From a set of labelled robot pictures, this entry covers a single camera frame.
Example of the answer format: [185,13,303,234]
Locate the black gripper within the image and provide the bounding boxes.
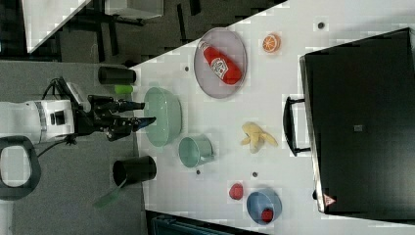
[74,95,156,141]

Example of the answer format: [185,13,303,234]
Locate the yellow peeled banana toy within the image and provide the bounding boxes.
[241,121,278,154]

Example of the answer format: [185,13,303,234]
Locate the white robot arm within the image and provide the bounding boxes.
[1,95,156,201]

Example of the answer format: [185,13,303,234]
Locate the green mug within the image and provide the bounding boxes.
[178,134,214,168]

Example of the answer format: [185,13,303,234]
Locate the green round object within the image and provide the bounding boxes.
[115,85,134,94]

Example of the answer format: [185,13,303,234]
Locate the green colander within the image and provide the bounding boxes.
[144,87,182,147]

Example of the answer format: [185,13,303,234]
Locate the black cylinder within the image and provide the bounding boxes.
[98,67,136,85]

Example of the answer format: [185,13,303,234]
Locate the black utensil cup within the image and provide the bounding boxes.
[113,156,157,186]

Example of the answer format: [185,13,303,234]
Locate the green spatula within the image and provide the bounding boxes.
[93,180,126,209]

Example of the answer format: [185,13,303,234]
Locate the red ketchup bottle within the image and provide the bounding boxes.
[198,40,242,85]

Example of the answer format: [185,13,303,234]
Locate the grey round plate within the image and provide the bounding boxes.
[194,27,248,99]

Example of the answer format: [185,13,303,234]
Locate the red strawberry toy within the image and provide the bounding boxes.
[229,183,244,200]

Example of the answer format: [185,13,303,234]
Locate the orange slice toy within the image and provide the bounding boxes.
[262,33,281,53]

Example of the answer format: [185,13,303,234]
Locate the small red toy in cup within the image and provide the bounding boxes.
[260,209,274,223]

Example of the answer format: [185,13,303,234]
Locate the black toaster oven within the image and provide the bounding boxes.
[299,27,415,224]

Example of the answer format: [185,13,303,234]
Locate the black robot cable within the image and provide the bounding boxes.
[36,77,77,159]

